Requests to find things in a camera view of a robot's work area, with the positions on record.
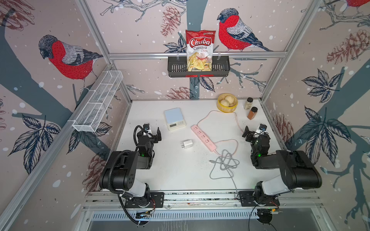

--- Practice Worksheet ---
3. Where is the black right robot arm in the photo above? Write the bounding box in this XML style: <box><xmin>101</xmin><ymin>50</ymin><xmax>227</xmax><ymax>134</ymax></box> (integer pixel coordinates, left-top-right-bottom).
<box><xmin>242</xmin><ymin>124</ymin><xmax>322</xmax><ymax>207</ymax></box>

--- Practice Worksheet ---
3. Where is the pink power strip cord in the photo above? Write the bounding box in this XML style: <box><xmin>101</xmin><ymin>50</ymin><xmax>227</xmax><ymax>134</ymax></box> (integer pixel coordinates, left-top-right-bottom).
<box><xmin>196</xmin><ymin>110</ymin><xmax>245</xmax><ymax>154</ymax></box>

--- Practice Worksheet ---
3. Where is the white bun in bowl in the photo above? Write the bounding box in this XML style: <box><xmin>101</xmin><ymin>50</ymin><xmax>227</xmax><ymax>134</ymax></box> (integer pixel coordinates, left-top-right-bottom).
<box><xmin>225</xmin><ymin>95</ymin><xmax>235</xmax><ymax>105</ymax></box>
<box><xmin>220</xmin><ymin>99</ymin><xmax>230</xmax><ymax>107</ymax></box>

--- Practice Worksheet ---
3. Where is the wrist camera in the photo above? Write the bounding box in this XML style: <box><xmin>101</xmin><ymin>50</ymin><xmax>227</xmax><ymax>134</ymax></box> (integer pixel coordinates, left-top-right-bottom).
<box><xmin>144</xmin><ymin>123</ymin><xmax>151</xmax><ymax>133</ymax></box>
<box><xmin>258</xmin><ymin>123</ymin><xmax>267</xmax><ymax>133</ymax></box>

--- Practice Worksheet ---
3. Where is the grey usb cable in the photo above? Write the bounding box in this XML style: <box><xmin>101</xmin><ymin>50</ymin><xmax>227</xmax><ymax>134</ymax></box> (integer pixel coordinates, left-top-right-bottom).
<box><xmin>209</xmin><ymin>149</ymin><xmax>241</xmax><ymax>180</ymax></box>

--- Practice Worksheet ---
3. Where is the red cassava chips bag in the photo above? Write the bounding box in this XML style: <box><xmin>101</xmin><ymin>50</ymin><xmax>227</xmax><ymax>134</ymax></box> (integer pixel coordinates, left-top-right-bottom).
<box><xmin>186</xmin><ymin>30</ymin><xmax>216</xmax><ymax>72</ymax></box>

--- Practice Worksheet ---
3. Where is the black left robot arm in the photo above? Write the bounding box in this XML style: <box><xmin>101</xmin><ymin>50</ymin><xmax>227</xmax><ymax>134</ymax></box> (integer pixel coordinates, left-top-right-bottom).
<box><xmin>99</xmin><ymin>123</ymin><xmax>164</xmax><ymax>227</ymax></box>

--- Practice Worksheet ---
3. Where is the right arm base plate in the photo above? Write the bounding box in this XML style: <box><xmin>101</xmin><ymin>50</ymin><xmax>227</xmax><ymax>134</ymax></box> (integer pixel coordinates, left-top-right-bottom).
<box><xmin>238</xmin><ymin>191</ymin><xmax>280</xmax><ymax>207</ymax></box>

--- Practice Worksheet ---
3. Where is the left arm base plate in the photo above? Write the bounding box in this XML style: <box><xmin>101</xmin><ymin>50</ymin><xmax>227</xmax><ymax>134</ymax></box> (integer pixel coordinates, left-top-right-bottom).
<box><xmin>124</xmin><ymin>192</ymin><xmax>164</xmax><ymax>209</ymax></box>

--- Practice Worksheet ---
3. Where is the black wall basket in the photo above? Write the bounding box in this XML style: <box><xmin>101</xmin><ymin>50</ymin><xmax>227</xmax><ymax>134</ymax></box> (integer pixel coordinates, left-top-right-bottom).
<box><xmin>167</xmin><ymin>56</ymin><xmax>230</xmax><ymax>78</ymax></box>

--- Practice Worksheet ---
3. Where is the white wire mesh shelf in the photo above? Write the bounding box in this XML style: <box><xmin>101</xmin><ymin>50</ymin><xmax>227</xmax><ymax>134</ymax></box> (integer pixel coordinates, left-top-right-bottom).
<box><xmin>72</xmin><ymin>70</ymin><xmax>123</xmax><ymax>132</ymax></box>

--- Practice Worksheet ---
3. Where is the clear spice bottle black cap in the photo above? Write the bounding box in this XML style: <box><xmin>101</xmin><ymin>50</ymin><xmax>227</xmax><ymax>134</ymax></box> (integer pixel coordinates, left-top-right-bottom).
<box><xmin>244</xmin><ymin>97</ymin><xmax>253</xmax><ymax>110</ymax></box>

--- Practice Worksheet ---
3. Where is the pink power strip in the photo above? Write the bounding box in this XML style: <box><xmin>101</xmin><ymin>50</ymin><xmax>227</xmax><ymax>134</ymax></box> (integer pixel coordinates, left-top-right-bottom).
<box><xmin>191</xmin><ymin>125</ymin><xmax>216</xmax><ymax>152</ymax></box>

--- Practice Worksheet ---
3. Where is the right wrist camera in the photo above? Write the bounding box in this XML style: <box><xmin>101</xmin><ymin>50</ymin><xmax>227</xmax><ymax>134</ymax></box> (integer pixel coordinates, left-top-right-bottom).
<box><xmin>258</xmin><ymin>123</ymin><xmax>267</xmax><ymax>133</ymax></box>

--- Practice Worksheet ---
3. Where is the aluminium front rail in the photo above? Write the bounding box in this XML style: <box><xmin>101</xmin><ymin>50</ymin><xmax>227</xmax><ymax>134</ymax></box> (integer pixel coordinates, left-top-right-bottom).
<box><xmin>81</xmin><ymin>189</ymin><xmax>324</xmax><ymax>212</ymax></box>

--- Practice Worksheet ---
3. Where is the yellow bowl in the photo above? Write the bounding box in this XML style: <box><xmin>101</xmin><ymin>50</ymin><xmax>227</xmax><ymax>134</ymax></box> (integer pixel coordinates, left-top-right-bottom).
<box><xmin>216</xmin><ymin>93</ymin><xmax>239</xmax><ymax>113</ymax></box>

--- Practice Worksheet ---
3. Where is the brown spice bottle black cap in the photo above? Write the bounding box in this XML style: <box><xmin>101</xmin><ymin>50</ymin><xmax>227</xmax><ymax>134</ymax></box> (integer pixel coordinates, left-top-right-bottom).
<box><xmin>247</xmin><ymin>107</ymin><xmax>258</xmax><ymax>120</ymax></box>

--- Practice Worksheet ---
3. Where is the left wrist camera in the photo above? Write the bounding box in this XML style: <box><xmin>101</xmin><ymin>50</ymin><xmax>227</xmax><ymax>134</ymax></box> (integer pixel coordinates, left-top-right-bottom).
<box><xmin>144</xmin><ymin>123</ymin><xmax>151</xmax><ymax>133</ymax></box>

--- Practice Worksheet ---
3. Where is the white usb charger adapter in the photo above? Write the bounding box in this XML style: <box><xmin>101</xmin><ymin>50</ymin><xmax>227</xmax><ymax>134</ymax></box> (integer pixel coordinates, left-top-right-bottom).
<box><xmin>181</xmin><ymin>140</ymin><xmax>193</xmax><ymax>149</ymax></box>

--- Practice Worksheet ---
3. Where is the white blue electronic scale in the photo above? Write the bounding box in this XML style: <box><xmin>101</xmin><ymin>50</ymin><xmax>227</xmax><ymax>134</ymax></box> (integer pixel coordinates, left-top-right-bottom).
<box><xmin>164</xmin><ymin>107</ymin><xmax>187</xmax><ymax>131</ymax></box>

